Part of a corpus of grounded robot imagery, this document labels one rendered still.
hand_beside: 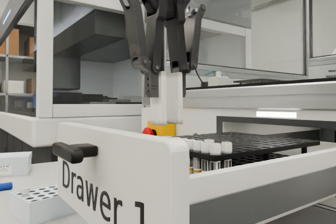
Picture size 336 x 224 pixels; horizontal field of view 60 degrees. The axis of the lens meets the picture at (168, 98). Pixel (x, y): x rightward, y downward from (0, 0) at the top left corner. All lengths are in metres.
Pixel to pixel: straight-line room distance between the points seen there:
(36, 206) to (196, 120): 0.38
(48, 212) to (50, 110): 0.63
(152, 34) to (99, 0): 0.90
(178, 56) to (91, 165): 0.18
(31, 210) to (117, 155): 0.29
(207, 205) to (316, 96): 0.31
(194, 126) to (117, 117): 0.59
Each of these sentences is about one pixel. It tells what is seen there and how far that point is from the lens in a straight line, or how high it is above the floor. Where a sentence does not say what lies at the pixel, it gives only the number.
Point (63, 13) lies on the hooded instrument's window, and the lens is 1.23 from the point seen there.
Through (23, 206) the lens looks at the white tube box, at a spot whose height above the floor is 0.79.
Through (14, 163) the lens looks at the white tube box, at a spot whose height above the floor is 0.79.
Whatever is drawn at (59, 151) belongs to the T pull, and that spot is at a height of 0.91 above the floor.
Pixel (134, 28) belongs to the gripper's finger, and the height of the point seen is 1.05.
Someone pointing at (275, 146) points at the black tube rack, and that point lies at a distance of 0.41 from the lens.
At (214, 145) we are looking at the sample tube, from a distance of 0.32.
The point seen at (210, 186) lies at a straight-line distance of 0.27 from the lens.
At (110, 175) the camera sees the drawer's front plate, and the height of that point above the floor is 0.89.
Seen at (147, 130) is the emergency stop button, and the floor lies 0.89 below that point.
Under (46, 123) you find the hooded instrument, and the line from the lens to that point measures 1.14.
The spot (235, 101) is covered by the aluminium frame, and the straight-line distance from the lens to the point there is 0.61.
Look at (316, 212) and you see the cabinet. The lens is 0.55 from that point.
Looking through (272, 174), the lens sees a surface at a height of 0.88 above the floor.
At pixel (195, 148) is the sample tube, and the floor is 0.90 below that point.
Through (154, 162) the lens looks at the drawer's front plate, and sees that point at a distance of 0.23.
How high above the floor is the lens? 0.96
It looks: 1 degrees up
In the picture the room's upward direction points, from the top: straight up
